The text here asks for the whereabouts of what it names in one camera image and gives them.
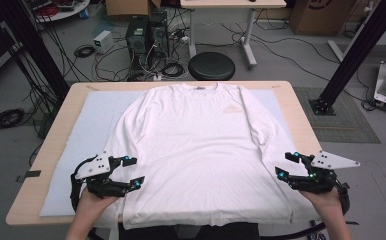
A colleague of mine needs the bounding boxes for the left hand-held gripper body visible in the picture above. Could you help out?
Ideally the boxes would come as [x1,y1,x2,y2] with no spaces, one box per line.
[74,151,129,200]

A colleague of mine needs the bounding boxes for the black aluminium frame post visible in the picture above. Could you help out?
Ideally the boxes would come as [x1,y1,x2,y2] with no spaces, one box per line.
[308,0,386,116]
[0,0,71,102]

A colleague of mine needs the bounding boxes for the brown cardboard box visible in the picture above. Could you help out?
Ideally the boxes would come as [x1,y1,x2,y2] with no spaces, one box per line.
[105,0,162,18]

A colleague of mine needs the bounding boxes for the person's left hand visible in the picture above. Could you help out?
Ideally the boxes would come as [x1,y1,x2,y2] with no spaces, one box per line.
[77,187,121,216]

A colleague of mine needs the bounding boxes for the large printed cardboard box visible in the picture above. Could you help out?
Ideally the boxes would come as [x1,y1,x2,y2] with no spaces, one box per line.
[289,0,357,37]

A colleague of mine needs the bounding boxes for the black computer tower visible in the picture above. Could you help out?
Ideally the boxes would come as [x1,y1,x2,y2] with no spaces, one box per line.
[148,11,170,60]
[125,15,150,70]

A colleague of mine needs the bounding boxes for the wooden desk with white legs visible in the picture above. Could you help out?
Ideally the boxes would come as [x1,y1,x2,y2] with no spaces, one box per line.
[179,0,287,71]

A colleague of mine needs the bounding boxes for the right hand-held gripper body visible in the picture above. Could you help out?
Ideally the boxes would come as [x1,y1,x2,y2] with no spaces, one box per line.
[294,149,361,195]

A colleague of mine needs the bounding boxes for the person's right hand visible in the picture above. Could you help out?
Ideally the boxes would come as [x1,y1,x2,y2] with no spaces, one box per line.
[298,187,344,215]

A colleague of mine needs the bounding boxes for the person's dark trousers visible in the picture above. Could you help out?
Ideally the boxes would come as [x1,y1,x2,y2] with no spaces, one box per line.
[118,222,261,240]

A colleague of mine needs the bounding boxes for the grey floor mat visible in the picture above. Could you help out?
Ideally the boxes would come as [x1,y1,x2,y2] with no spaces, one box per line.
[294,86,382,145]

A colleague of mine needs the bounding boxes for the round white table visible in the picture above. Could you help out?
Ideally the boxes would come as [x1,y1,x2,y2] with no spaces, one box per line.
[24,0,91,24]

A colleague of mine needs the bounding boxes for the pale blue table mat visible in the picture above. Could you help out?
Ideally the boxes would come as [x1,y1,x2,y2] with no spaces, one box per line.
[39,88,298,218]

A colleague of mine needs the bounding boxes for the small white power supply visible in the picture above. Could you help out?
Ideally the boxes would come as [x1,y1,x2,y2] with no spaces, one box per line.
[93,29,115,55]

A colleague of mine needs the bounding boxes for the white long-sleeved shirt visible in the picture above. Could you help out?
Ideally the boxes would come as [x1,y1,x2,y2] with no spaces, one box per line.
[99,81,323,231]

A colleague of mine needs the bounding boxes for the coiled black cable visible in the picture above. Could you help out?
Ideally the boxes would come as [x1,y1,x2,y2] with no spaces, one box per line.
[0,107,26,131]
[73,44,97,59]
[160,62,186,79]

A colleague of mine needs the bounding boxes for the black round stool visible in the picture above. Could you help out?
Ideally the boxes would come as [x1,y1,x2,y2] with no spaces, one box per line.
[187,51,236,82]

